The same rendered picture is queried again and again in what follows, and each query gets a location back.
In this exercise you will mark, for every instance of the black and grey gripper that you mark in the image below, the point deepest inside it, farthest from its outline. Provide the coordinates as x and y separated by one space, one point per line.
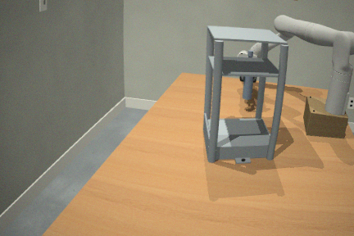
245 55

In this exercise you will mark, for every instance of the dark grey cylinder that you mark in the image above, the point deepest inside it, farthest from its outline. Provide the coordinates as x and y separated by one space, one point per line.
248 83

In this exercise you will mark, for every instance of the grey shelving unit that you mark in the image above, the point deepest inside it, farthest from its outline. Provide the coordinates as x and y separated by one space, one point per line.
241 139

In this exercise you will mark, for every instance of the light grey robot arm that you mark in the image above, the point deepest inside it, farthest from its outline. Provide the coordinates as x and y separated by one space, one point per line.
343 46

